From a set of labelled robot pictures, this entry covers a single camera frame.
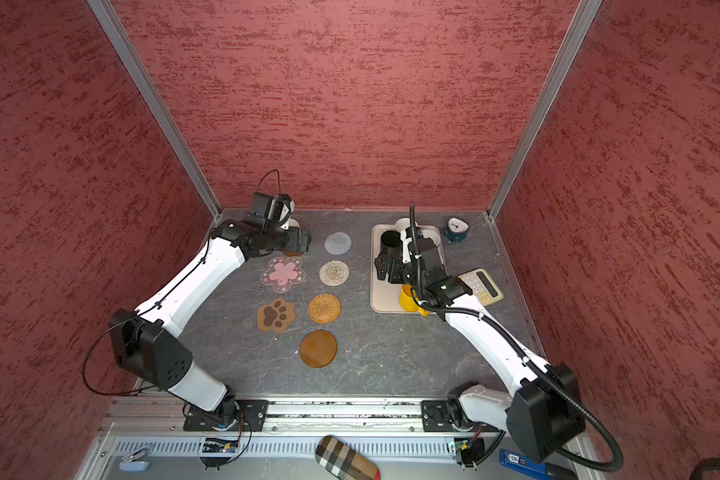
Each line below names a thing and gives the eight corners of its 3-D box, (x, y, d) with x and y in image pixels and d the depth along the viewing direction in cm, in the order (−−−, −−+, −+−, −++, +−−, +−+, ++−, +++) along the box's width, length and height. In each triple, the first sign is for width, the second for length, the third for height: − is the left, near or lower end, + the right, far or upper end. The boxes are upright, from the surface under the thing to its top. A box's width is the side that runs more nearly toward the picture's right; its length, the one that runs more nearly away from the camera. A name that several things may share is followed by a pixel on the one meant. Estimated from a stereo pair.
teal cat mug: (445, 243, 113) (447, 236, 109) (441, 224, 119) (443, 217, 115) (469, 243, 113) (472, 236, 109) (463, 224, 119) (466, 217, 116)
